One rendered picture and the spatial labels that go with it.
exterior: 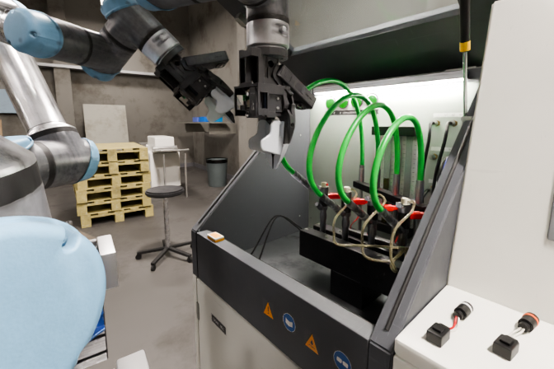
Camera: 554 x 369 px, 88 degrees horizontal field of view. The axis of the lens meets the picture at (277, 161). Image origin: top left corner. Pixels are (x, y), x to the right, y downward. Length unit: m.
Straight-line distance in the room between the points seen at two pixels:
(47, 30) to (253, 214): 0.79
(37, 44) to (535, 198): 0.89
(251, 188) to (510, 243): 0.75
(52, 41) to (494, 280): 0.90
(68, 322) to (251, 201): 0.92
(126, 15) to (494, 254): 0.85
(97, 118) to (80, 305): 8.00
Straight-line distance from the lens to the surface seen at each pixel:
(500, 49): 0.76
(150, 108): 8.69
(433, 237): 0.61
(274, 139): 0.52
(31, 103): 0.93
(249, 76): 0.51
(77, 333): 0.21
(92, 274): 0.20
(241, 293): 0.83
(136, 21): 0.72
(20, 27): 0.67
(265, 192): 1.11
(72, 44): 0.69
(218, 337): 1.04
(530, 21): 0.77
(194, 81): 0.68
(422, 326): 0.57
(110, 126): 8.14
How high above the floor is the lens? 1.30
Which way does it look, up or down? 8 degrees down
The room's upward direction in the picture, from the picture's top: straight up
